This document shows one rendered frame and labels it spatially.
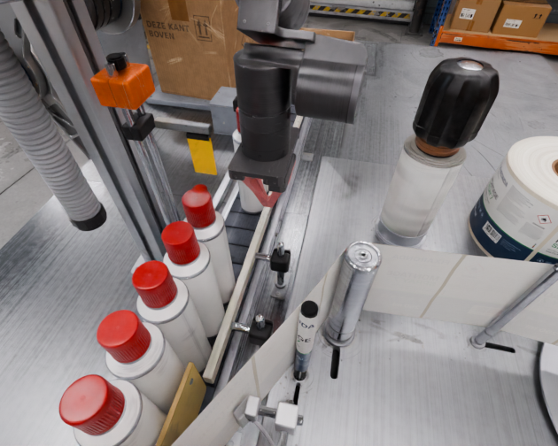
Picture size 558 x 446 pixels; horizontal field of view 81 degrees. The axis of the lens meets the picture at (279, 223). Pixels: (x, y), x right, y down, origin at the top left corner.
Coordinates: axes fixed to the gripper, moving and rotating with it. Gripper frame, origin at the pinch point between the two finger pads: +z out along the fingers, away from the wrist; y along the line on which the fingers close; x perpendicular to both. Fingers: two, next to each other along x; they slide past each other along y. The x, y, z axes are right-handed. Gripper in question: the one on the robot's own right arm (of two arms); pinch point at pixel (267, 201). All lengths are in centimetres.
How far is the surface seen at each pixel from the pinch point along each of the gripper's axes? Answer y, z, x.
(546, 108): 77, 19, -68
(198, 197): -8.0, -7.0, 5.7
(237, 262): -2.1, 13.5, 5.1
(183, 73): 55, 10, 40
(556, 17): 435, 85, -214
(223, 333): -15.7, 10.0, 2.3
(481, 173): 39, 19, -43
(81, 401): -29.1, -7.0, 5.8
